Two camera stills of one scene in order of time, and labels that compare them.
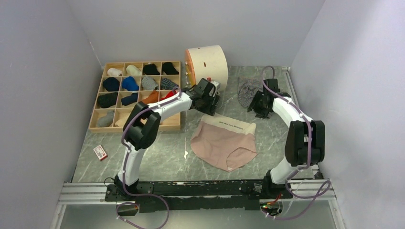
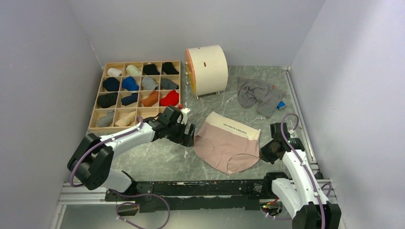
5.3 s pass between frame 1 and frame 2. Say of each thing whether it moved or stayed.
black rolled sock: stayed
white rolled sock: stayed
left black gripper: moved
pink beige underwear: stayed
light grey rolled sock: stayed
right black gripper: moved
